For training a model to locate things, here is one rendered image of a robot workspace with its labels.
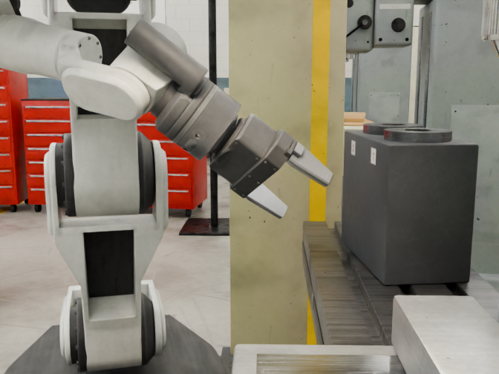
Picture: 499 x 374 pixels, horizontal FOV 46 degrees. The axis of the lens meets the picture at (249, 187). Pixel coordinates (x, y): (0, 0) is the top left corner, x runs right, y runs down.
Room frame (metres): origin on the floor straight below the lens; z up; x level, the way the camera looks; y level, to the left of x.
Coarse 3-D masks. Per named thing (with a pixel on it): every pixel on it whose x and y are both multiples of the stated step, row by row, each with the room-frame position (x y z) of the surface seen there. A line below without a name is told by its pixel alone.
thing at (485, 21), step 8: (488, 0) 0.44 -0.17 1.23; (496, 0) 0.43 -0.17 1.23; (488, 8) 0.44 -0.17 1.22; (496, 8) 0.43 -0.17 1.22; (488, 16) 0.44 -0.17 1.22; (496, 16) 0.43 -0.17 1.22; (488, 24) 0.44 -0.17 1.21; (496, 24) 0.43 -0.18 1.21; (488, 32) 0.44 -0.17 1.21; (496, 32) 0.43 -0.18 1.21; (488, 40) 0.44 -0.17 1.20
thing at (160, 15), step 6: (138, 0) 9.52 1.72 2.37; (156, 0) 9.51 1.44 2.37; (162, 0) 9.50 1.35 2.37; (132, 6) 9.52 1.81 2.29; (138, 6) 9.52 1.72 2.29; (156, 6) 9.51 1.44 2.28; (162, 6) 9.50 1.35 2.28; (126, 12) 9.52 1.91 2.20; (132, 12) 9.52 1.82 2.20; (138, 12) 9.52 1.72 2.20; (156, 12) 9.51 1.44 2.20; (162, 12) 9.50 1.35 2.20; (156, 18) 9.51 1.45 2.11; (162, 18) 9.50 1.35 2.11
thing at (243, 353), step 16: (240, 352) 0.41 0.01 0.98; (256, 352) 0.41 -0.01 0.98; (272, 352) 0.41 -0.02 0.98; (288, 352) 0.41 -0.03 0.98; (304, 352) 0.41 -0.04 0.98; (320, 352) 0.41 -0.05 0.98; (336, 352) 0.41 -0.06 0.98; (352, 352) 0.41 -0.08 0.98; (368, 352) 0.41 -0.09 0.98; (384, 352) 0.41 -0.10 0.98; (240, 368) 0.38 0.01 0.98; (256, 368) 0.38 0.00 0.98; (272, 368) 0.38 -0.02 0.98; (288, 368) 0.38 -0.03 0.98; (304, 368) 0.38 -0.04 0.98; (320, 368) 0.38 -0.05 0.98; (336, 368) 0.38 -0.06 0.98; (352, 368) 0.38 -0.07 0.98; (368, 368) 0.38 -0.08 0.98; (384, 368) 0.38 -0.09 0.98; (400, 368) 0.38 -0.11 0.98
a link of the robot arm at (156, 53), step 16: (144, 32) 0.68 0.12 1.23; (160, 32) 0.74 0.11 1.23; (176, 32) 0.75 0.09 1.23; (128, 48) 0.72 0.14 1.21; (144, 48) 0.68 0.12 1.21; (160, 48) 0.68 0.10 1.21; (176, 48) 0.69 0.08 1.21; (112, 64) 0.70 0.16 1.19; (128, 64) 0.69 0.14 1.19; (144, 64) 0.70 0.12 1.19; (160, 64) 0.68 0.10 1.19; (176, 64) 0.68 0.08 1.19; (192, 64) 0.69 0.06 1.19; (144, 80) 0.69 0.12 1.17; (160, 80) 0.70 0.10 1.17; (176, 80) 0.69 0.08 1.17; (192, 80) 0.68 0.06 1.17; (208, 80) 0.73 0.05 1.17; (160, 96) 0.71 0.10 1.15; (176, 96) 0.70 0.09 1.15; (192, 96) 0.70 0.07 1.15; (160, 112) 0.71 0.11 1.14; (176, 112) 0.69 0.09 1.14; (192, 112) 0.70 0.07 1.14; (160, 128) 0.71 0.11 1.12; (176, 128) 0.70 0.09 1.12
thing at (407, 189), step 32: (384, 128) 0.87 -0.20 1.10; (416, 128) 0.83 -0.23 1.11; (352, 160) 0.91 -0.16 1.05; (384, 160) 0.76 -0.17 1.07; (416, 160) 0.75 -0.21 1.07; (448, 160) 0.75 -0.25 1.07; (352, 192) 0.90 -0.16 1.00; (384, 192) 0.75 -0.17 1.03; (416, 192) 0.75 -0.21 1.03; (448, 192) 0.75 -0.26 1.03; (352, 224) 0.90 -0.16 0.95; (384, 224) 0.75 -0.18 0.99; (416, 224) 0.75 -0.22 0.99; (448, 224) 0.75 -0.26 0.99; (384, 256) 0.75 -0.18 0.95; (416, 256) 0.75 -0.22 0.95; (448, 256) 0.75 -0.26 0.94
